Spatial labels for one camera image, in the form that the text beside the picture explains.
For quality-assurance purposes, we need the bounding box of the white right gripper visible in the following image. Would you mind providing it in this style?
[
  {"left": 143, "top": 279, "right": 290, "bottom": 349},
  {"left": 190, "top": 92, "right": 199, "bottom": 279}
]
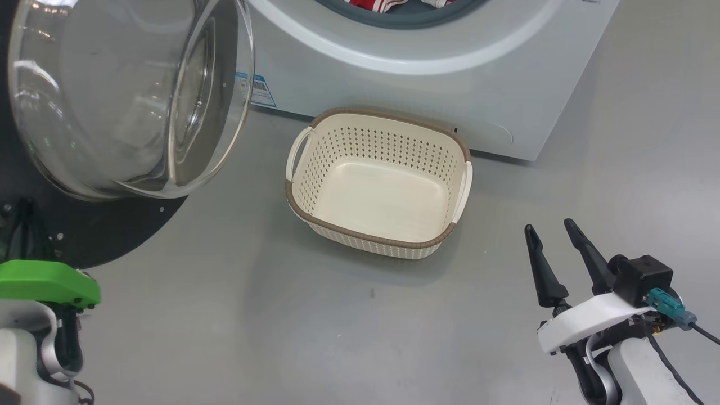
[{"left": 524, "top": 218, "right": 656, "bottom": 356}]

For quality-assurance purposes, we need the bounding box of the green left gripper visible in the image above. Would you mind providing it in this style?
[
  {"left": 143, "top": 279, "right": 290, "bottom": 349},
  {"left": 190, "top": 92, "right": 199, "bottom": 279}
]
[{"left": 0, "top": 197, "right": 102, "bottom": 310}]

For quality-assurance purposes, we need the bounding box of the round glass washing machine door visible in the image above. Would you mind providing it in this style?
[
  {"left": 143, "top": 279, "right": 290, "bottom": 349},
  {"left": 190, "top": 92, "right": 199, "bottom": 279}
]
[{"left": 0, "top": 0, "right": 255, "bottom": 269}]

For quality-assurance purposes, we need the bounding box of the cream perforated laundry basket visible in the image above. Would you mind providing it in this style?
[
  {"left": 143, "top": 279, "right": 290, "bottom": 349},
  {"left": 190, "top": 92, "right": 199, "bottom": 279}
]
[{"left": 285, "top": 107, "right": 474, "bottom": 260}]

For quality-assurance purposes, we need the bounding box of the white washing machine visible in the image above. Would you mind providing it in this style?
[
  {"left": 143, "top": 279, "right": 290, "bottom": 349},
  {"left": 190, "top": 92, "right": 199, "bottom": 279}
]
[{"left": 246, "top": 0, "right": 620, "bottom": 161}]

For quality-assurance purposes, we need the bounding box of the blue energy label sticker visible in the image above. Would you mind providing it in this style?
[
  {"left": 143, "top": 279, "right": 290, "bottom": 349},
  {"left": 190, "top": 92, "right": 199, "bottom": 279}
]
[{"left": 236, "top": 72, "right": 277, "bottom": 109}]

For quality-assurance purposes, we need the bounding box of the teal right connector with cable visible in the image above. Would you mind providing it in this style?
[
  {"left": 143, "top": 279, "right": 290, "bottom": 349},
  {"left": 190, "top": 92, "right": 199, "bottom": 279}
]
[{"left": 646, "top": 288, "right": 720, "bottom": 345}]

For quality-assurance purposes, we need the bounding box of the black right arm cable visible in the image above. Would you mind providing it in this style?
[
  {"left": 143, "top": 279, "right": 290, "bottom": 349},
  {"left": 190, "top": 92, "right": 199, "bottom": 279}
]
[{"left": 641, "top": 323, "right": 704, "bottom": 405}]

